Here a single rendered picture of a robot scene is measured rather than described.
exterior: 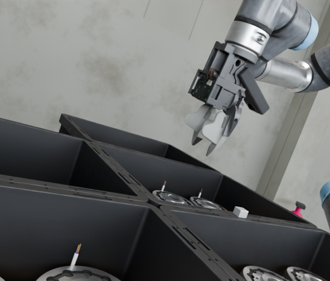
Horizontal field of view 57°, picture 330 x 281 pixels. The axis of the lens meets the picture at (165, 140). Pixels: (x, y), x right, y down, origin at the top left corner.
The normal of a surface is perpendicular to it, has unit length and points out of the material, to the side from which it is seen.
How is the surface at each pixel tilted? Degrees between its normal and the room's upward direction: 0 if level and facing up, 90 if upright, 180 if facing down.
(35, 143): 90
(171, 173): 90
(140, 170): 90
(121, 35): 90
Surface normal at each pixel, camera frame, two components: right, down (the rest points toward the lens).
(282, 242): 0.48, 0.27
